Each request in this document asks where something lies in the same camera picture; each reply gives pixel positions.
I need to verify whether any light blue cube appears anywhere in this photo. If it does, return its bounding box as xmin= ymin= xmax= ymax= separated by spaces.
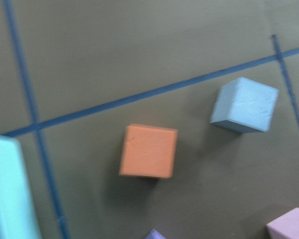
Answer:
xmin=210 ymin=77 xmax=279 ymax=133

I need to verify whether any near orange foam cube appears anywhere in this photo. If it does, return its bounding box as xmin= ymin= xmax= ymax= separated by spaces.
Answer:
xmin=119 ymin=124 xmax=178 ymax=179

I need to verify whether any near purple foam cube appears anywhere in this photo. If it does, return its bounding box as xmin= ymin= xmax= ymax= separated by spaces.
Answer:
xmin=145 ymin=229 xmax=166 ymax=239

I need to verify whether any teal plastic bin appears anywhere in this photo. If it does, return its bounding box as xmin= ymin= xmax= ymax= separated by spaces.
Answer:
xmin=0 ymin=135 xmax=42 ymax=239

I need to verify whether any pink foam cube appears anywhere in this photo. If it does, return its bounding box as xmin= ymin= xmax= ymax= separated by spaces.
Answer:
xmin=266 ymin=208 xmax=299 ymax=239

